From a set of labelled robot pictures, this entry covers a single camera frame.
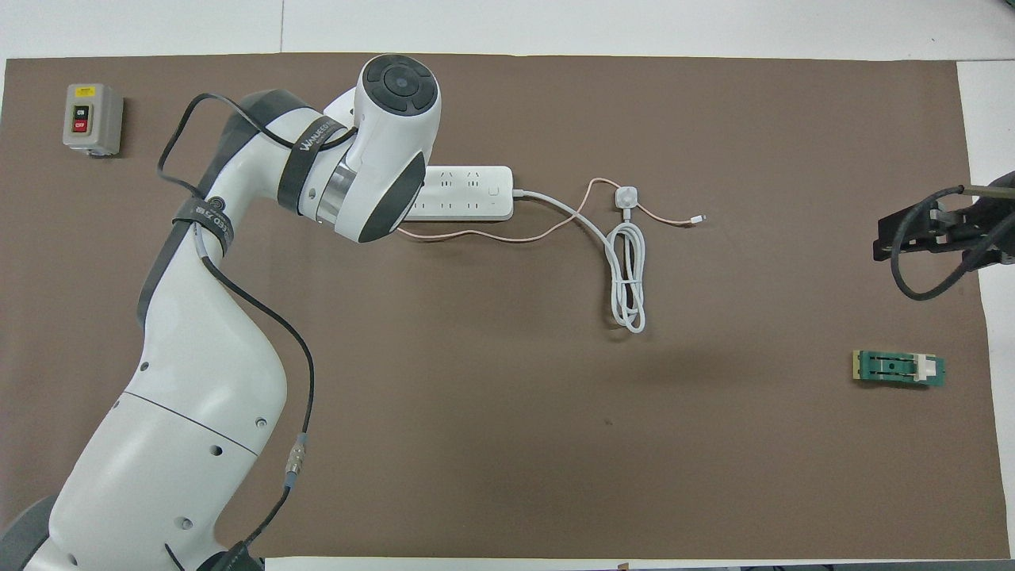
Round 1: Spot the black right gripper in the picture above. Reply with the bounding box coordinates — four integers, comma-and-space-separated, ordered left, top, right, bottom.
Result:
874, 171, 1015, 266

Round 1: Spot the pink charging cable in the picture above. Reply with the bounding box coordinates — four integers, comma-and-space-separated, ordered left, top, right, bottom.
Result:
396, 178, 707, 245

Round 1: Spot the white power strip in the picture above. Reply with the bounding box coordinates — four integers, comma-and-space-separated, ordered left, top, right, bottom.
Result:
408, 165, 515, 222

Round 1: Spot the brown table mat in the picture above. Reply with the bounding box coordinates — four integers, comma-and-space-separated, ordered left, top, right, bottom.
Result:
0, 53, 1012, 560

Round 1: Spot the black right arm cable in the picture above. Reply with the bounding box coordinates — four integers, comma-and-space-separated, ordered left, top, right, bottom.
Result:
890, 185, 1015, 301

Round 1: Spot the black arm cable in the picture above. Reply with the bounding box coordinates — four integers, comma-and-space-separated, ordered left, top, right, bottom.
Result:
890, 185, 1015, 301
156, 93, 358, 571

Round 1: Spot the green knife switch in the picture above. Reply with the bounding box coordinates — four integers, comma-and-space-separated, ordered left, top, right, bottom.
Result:
852, 349, 947, 389

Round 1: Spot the white power strip cord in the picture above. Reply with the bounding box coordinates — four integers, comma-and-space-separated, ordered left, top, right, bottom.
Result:
511, 186, 647, 334

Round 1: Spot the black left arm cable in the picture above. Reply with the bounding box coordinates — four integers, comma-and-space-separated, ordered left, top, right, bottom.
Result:
156, 93, 358, 571

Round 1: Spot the grey on-off switch box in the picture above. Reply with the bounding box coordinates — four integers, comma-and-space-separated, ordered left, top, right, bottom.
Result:
63, 83, 124, 157

